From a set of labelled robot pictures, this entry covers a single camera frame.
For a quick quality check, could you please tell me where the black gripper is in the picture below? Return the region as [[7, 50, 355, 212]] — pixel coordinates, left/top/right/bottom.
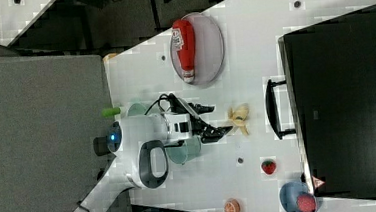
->
[[168, 93, 233, 144]]

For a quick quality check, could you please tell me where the yellow plush banana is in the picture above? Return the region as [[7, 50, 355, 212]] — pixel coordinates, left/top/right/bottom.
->
[[227, 104, 250, 136]]

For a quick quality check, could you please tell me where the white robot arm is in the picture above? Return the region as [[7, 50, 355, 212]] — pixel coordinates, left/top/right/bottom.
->
[[73, 93, 232, 212]]

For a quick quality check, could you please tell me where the black toaster oven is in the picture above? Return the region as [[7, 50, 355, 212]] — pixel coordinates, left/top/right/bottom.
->
[[265, 4, 376, 200]]

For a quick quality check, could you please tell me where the green cup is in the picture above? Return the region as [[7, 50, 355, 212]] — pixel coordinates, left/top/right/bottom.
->
[[166, 136, 201, 165]]

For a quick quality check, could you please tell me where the green oval colander basket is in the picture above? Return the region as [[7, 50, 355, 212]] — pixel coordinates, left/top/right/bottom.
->
[[127, 102, 148, 116]]

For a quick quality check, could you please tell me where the red ketchup bottle toy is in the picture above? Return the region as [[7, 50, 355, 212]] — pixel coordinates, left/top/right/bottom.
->
[[172, 19, 196, 83]]

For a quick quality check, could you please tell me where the grey round plate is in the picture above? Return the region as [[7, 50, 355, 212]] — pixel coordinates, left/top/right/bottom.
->
[[170, 13, 224, 86]]

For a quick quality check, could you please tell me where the red strawberry toy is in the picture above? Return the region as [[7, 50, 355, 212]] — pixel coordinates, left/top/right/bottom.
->
[[261, 159, 277, 176]]

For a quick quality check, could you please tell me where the orange slice toy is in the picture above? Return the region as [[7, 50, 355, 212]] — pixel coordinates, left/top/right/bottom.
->
[[224, 198, 240, 212]]

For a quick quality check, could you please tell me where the blue bowl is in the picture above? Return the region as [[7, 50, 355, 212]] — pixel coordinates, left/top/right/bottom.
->
[[279, 181, 318, 212]]

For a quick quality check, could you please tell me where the strawberry toy in bowl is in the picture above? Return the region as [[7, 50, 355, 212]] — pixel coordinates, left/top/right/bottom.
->
[[296, 194, 316, 212]]

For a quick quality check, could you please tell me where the grey foam board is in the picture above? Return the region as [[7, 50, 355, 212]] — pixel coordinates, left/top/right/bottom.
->
[[0, 55, 111, 212]]

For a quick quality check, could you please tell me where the green cylinder handle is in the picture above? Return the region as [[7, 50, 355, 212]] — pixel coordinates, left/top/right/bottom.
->
[[101, 107, 121, 118]]

